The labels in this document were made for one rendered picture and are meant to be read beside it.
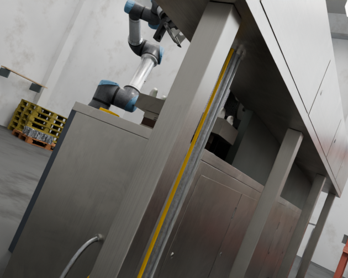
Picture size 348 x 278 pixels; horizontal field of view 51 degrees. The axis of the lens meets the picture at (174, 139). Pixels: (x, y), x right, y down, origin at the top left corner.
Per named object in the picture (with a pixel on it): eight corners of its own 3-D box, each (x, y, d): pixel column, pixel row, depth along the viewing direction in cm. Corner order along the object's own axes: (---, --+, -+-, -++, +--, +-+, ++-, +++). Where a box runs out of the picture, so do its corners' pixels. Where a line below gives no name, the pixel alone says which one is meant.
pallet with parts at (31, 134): (27, 143, 855) (33, 129, 857) (9, 133, 907) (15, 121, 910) (67, 156, 952) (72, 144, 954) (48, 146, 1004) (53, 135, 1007)
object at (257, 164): (303, 212, 338) (312, 187, 340) (306, 213, 336) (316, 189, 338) (223, 162, 147) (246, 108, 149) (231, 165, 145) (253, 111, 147)
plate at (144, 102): (153, 117, 162) (158, 105, 163) (232, 145, 142) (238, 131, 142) (133, 105, 148) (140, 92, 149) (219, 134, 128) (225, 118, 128)
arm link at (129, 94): (110, 108, 220) (145, 48, 247) (133, 118, 220) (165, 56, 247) (111, 97, 210) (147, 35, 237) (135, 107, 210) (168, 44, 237)
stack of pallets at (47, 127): (42, 140, 1132) (55, 113, 1139) (59, 149, 1080) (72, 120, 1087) (5, 127, 1025) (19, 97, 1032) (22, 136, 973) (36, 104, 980)
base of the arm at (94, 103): (78, 108, 215) (84, 94, 216) (95, 117, 227) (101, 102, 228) (94, 115, 206) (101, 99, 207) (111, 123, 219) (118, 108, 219)
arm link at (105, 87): (94, 99, 224) (103, 79, 225) (114, 107, 224) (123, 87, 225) (90, 95, 212) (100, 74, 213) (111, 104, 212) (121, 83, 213)
